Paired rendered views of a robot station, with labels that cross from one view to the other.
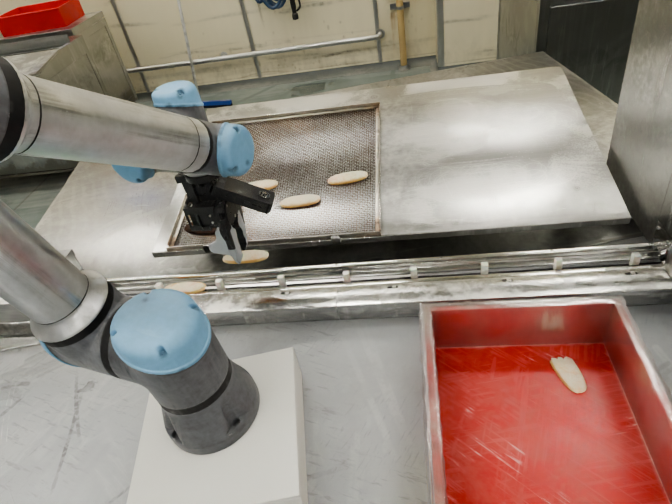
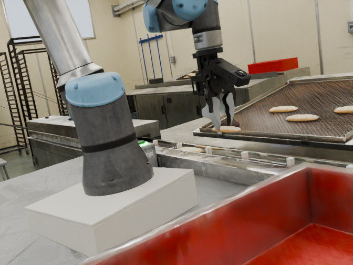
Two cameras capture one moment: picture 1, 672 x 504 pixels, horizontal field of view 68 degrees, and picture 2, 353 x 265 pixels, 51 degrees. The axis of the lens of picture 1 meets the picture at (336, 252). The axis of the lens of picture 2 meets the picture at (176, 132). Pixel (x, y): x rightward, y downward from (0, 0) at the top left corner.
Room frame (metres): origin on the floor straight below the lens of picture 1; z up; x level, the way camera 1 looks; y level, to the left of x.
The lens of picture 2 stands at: (0.05, -0.38, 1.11)
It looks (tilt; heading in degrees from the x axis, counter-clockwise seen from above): 10 degrees down; 43
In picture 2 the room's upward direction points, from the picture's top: 9 degrees counter-clockwise
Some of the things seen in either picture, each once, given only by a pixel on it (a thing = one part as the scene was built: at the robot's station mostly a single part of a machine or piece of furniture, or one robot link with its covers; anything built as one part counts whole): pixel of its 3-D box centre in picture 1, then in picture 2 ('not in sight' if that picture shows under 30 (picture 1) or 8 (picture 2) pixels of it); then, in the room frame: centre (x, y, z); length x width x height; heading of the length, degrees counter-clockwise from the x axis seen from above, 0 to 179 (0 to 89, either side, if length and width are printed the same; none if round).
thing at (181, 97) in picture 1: (182, 118); (202, 10); (0.84, 0.21, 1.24); 0.09 x 0.08 x 0.11; 150
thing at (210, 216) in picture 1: (209, 196); (210, 72); (0.85, 0.22, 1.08); 0.09 x 0.08 x 0.12; 78
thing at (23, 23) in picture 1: (41, 16); (272, 65); (4.29, 1.82, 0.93); 0.51 x 0.36 x 0.13; 82
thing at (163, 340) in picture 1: (168, 345); (99, 106); (0.50, 0.26, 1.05); 0.13 x 0.12 x 0.14; 60
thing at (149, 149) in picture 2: not in sight; (142, 162); (0.76, 0.45, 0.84); 0.08 x 0.08 x 0.11; 78
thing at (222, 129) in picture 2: (245, 255); (225, 128); (0.84, 0.19, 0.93); 0.10 x 0.04 x 0.01; 78
